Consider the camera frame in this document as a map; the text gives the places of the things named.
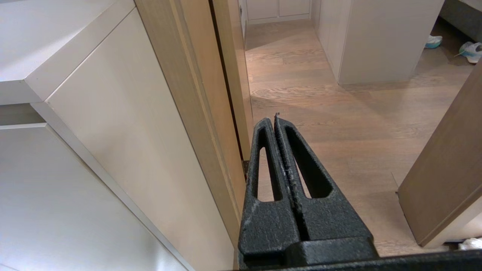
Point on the dark grey bed base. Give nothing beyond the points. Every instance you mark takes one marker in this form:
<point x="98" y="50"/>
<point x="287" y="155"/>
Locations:
<point x="463" y="19"/>

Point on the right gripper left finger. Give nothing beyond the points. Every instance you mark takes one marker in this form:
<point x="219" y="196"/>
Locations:
<point x="267" y="222"/>

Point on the wooden door frame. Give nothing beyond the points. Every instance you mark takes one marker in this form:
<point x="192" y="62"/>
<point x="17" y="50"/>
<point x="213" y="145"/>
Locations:
<point x="196" y="94"/>

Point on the white rounded item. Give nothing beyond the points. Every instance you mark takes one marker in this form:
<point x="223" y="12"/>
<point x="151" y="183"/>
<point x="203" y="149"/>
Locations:
<point x="471" y="244"/>

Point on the white slippers on floor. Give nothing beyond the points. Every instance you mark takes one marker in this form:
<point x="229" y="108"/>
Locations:
<point x="433" y="41"/>

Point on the brown wooden door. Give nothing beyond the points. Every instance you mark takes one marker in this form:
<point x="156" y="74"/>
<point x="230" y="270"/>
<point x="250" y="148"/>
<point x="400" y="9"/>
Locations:
<point x="448" y="169"/>

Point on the white cabinet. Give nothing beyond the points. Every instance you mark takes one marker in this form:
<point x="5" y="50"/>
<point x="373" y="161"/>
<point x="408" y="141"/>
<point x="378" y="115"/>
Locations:
<point x="124" y="124"/>

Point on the wide white cabinet door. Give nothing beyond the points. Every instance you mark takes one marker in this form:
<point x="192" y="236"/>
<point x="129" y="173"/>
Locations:
<point x="56" y="207"/>

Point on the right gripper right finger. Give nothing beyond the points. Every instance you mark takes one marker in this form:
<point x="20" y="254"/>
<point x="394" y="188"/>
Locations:
<point x="327" y="222"/>

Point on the white teal sneaker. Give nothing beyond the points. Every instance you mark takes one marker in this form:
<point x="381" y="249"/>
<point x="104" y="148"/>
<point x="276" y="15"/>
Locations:
<point x="472" y="52"/>

